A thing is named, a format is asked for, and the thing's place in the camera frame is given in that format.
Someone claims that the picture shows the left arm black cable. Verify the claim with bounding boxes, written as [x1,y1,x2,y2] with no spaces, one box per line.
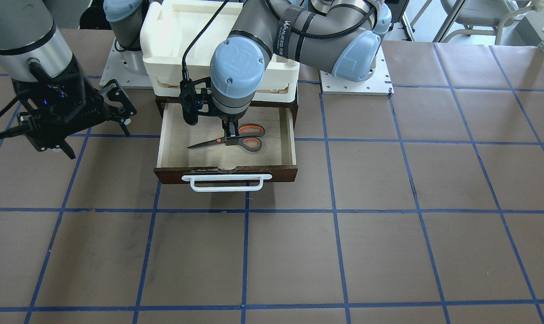
[182,0,229,84]

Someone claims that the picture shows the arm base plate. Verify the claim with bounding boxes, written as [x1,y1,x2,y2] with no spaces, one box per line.
[99,40,153,90]
[318,43,394,96]

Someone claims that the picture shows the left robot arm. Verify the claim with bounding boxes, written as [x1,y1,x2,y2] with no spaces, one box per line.
[209,0,392,139]

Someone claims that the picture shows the wooden drawer with white handle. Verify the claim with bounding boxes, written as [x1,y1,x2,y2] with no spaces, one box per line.
[154,96,298,191]

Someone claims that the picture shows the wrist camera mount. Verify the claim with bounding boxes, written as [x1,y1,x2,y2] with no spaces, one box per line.
[11,78,99,152]
[179,76,216,126]

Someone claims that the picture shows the orange grey handled scissors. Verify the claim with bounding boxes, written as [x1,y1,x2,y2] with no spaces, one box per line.
[187,124,265,152]

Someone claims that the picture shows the white drawer cabinet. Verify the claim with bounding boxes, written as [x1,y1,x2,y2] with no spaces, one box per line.
[140,0,299,103]

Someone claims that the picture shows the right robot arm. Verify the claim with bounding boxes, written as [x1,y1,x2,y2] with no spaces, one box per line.
[0,0,137,159]

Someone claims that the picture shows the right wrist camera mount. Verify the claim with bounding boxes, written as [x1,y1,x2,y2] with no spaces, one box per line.
[11,78,99,152]

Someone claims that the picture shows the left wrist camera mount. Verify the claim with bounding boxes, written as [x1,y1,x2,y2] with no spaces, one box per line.
[179,76,216,126]

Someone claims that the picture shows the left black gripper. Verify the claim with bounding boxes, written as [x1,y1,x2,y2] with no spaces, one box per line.
[218,112,245,146]

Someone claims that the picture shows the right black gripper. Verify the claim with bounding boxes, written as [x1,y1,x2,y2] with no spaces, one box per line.
[12,57,137,160]

